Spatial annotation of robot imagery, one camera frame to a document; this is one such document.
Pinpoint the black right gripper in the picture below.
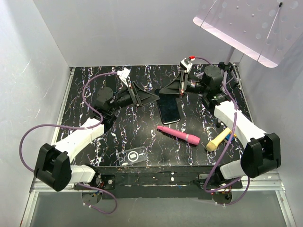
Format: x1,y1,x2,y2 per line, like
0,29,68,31
159,70,209,98

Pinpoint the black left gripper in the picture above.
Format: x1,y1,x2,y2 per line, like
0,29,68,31
109,81,160,113

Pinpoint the black smartphone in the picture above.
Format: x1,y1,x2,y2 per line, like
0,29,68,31
155,89,181,125

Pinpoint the clear phone case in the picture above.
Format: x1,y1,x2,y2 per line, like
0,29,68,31
117,146,147,166

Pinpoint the phone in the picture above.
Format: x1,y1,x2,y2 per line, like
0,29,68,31
105,75,117,93

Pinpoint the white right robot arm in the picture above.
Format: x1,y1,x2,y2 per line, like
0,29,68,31
160,65,281,190

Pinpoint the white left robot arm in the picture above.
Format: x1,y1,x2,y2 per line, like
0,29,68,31
34,82,159,192

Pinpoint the pink toy microphone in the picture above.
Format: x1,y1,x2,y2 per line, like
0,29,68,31
157,125,200,145

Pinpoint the cream wooden toy microphone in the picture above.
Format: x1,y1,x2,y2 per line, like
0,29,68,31
206,128,231,152

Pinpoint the blue toy brick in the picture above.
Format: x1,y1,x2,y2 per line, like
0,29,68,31
224,134,234,142

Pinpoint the lilac music stand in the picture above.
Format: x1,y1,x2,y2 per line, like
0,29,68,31
193,0,303,82

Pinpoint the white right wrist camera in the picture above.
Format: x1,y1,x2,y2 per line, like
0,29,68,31
180,56,195,73

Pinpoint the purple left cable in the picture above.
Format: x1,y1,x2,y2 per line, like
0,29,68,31
19,72,124,215

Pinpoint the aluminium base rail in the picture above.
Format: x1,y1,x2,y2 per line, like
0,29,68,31
21,166,296,227

